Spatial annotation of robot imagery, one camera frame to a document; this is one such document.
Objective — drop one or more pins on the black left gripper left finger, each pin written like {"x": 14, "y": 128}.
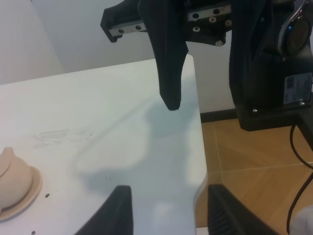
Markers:
{"x": 115, "y": 216}

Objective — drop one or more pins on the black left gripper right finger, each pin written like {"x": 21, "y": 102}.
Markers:
{"x": 227, "y": 215}

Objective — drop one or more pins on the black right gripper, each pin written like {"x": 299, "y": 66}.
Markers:
{"x": 199, "y": 21}

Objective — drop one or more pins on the beige ceramic teapot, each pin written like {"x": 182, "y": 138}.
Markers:
{"x": 15, "y": 181}

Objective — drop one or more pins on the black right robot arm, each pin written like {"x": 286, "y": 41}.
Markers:
{"x": 270, "y": 62}

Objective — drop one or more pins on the beige teapot saucer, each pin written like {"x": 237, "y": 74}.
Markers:
{"x": 27, "y": 200}

